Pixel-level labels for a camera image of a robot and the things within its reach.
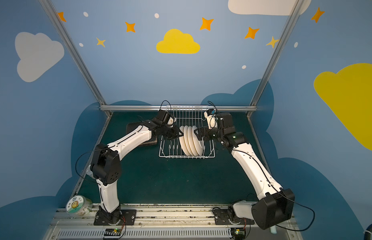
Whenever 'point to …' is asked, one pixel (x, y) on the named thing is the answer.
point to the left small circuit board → (112, 232)
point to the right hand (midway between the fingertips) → (203, 127)
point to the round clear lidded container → (78, 205)
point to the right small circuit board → (239, 233)
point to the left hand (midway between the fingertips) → (182, 133)
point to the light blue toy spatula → (273, 229)
